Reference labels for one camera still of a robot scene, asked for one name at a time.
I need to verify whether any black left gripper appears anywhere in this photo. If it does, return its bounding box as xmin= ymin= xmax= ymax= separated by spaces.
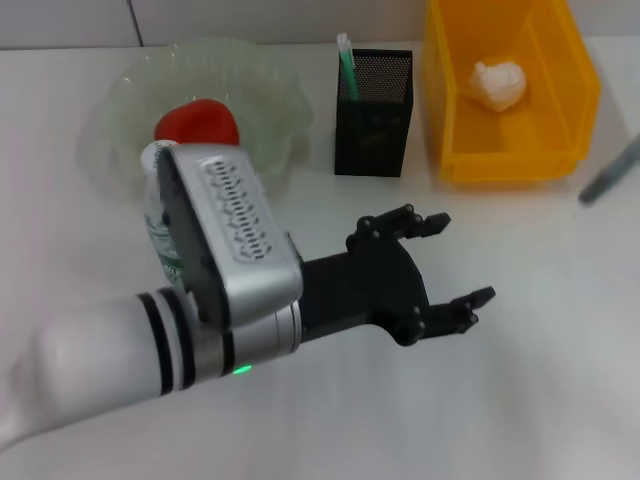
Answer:
xmin=299 ymin=203 xmax=497 ymax=347

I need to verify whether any grey pen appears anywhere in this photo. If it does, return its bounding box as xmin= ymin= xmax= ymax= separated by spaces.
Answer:
xmin=578 ymin=132 xmax=640 ymax=205

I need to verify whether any white paper ball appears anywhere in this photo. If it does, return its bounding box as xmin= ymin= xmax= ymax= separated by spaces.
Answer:
xmin=462 ymin=59 xmax=529 ymax=112

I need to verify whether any green pen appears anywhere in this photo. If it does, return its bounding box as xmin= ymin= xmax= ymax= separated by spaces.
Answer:
xmin=337 ymin=33 xmax=361 ymax=103

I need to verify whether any red-orange fruit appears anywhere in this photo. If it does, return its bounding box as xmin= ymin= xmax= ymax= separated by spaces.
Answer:
xmin=153 ymin=98 xmax=241 ymax=149

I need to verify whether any clear bottle with green label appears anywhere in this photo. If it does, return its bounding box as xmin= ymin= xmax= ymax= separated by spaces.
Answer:
xmin=140 ymin=141 xmax=201 ymax=294

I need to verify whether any black mesh pen holder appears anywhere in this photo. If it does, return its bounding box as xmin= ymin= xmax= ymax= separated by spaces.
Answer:
xmin=333 ymin=48 xmax=415 ymax=177

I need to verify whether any pale green glass fruit plate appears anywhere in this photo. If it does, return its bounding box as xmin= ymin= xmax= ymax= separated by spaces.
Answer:
xmin=97 ymin=37 xmax=314 ymax=194

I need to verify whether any yellow plastic bin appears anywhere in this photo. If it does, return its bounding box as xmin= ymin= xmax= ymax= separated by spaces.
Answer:
xmin=422 ymin=0 xmax=603 ymax=184

